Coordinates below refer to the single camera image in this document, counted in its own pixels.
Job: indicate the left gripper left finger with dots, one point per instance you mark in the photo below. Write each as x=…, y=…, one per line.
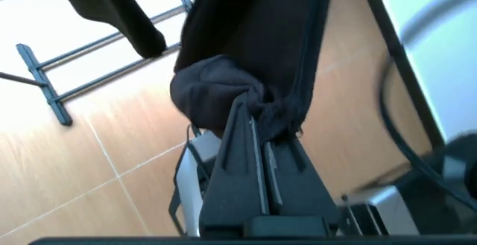
x=231, y=185

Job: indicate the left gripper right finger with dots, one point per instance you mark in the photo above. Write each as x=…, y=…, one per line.
x=302, y=193

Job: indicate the black garment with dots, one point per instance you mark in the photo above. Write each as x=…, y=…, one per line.
x=261, y=32

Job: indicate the black shorts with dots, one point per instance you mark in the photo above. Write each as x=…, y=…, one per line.
x=119, y=10

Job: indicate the black clothes rack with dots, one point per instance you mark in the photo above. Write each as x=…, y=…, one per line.
x=44, y=85

